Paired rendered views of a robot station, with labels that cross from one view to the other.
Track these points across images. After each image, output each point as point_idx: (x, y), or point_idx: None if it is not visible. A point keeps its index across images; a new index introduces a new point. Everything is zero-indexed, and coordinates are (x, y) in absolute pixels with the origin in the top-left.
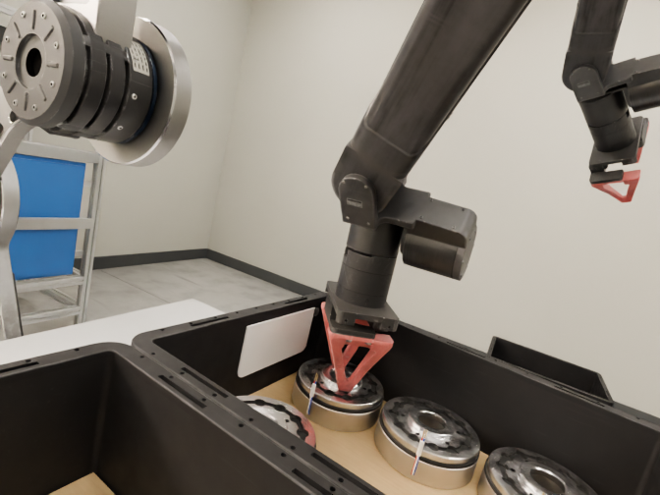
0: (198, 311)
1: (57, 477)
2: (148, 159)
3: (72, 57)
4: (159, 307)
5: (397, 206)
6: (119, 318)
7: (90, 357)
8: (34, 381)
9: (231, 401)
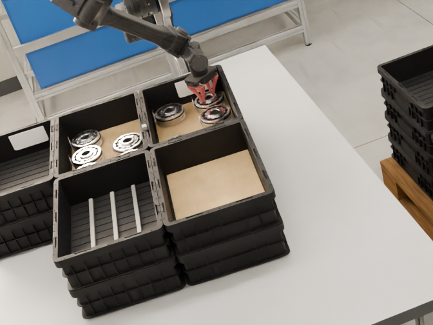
0: (258, 55)
1: (134, 117)
2: (166, 17)
3: (127, 6)
4: (240, 55)
5: (182, 50)
6: (216, 64)
7: (129, 95)
8: (121, 99)
9: (142, 104)
